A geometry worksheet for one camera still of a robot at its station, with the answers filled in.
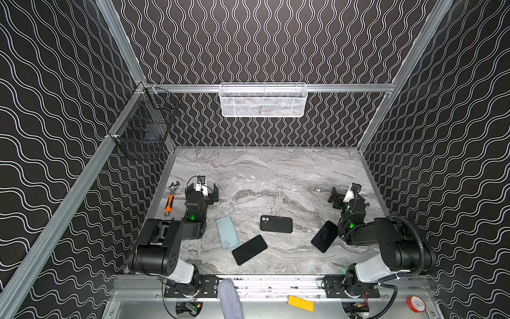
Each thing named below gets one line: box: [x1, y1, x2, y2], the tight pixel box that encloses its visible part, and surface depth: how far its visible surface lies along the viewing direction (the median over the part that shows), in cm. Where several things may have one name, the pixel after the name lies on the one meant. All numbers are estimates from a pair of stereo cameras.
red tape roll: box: [406, 295, 427, 314], surface depth 71 cm
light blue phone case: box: [215, 215, 240, 251], surface depth 90 cm
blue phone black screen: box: [310, 220, 339, 254], surface depth 89 cm
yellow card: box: [287, 295, 315, 313], surface depth 73 cm
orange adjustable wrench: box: [164, 180, 180, 218], surface depth 99 cm
